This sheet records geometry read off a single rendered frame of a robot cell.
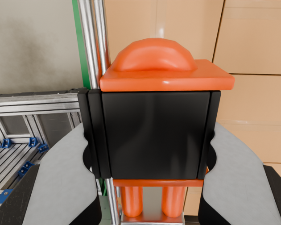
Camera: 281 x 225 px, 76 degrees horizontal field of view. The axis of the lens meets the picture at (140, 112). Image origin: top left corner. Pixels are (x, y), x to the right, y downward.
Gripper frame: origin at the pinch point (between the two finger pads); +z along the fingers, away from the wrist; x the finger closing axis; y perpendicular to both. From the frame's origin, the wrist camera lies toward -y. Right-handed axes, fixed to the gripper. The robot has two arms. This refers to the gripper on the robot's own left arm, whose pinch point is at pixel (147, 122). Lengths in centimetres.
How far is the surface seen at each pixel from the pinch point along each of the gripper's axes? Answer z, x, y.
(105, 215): 53, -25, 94
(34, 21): 106, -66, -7
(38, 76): 106, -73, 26
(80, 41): 106, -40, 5
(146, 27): 52, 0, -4
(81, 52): 106, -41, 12
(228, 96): 52, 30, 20
